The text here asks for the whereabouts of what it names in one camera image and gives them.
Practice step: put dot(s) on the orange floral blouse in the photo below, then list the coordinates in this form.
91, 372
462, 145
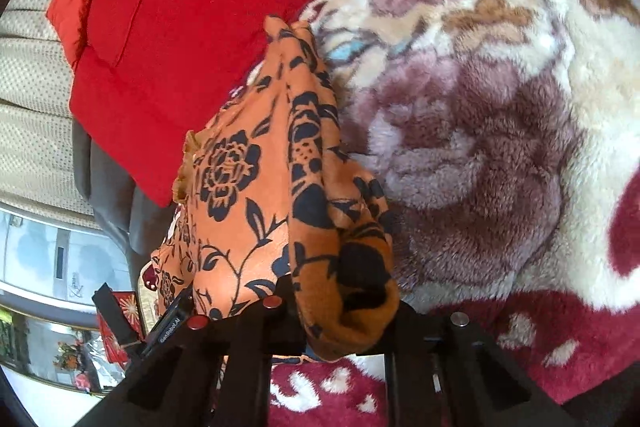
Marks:
250, 217

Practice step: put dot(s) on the brown leather sofa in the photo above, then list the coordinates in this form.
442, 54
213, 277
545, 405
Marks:
110, 197

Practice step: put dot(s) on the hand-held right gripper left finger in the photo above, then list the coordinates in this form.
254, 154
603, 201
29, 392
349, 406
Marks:
280, 322

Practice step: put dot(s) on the white refrigerator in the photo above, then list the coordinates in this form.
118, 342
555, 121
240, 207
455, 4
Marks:
50, 252

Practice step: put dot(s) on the beige dotted curtain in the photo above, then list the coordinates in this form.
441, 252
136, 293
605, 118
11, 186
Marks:
35, 107

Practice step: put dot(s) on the red folded blanket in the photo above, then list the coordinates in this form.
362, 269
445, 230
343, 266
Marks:
210, 32

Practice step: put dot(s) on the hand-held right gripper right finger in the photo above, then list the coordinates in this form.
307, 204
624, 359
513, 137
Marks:
415, 332

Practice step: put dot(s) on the floral fleece blanket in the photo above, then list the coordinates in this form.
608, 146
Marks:
475, 132

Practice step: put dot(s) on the red gift box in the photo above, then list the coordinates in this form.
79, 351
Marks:
122, 312

